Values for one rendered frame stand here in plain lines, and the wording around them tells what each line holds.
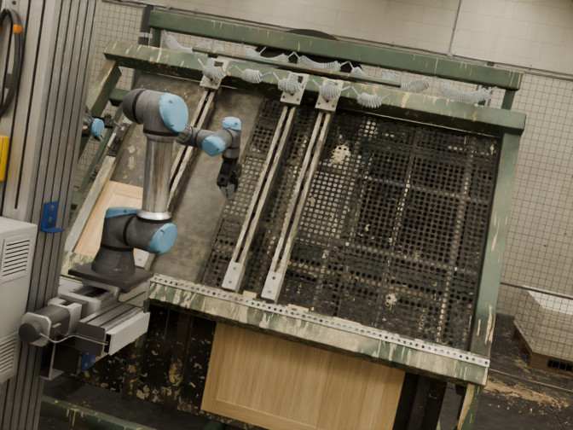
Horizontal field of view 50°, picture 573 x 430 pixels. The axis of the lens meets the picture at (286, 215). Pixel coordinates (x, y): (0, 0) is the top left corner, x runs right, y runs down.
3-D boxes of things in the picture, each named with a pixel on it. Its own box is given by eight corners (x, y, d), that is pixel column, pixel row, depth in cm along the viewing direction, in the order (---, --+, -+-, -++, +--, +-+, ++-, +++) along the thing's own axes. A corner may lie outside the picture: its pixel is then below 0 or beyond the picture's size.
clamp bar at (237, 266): (219, 291, 273) (210, 271, 252) (291, 84, 323) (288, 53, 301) (240, 296, 272) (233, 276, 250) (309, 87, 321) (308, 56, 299)
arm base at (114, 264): (123, 279, 208) (127, 251, 206) (83, 269, 210) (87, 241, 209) (141, 271, 222) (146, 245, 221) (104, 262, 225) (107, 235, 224)
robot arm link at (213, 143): (194, 153, 235) (210, 142, 243) (219, 159, 231) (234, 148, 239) (192, 135, 231) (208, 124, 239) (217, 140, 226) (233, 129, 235)
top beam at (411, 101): (108, 65, 338) (102, 52, 329) (115, 50, 342) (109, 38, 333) (518, 141, 297) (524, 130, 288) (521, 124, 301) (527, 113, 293)
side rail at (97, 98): (24, 246, 298) (13, 236, 288) (112, 72, 343) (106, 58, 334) (34, 248, 297) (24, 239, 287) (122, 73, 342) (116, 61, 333)
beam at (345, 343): (12, 268, 293) (1, 259, 283) (23, 246, 298) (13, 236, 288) (480, 392, 252) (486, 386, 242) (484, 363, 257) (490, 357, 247)
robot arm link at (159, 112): (143, 242, 219) (156, 89, 205) (178, 253, 213) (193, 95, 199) (121, 250, 208) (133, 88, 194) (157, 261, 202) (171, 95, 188)
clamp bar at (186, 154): (131, 269, 282) (115, 247, 260) (214, 70, 331) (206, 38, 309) (152, 274, 280) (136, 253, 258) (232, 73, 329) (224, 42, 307)
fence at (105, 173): (65, 252, 288) (61, 249, 284) (140, 94, 327) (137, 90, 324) (74, 255, 287) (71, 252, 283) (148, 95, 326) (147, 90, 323)
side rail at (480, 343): (465, 357, 259) (470, 351, 249) (498, 144, 304) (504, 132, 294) (483, 363, 257) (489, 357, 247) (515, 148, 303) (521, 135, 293)
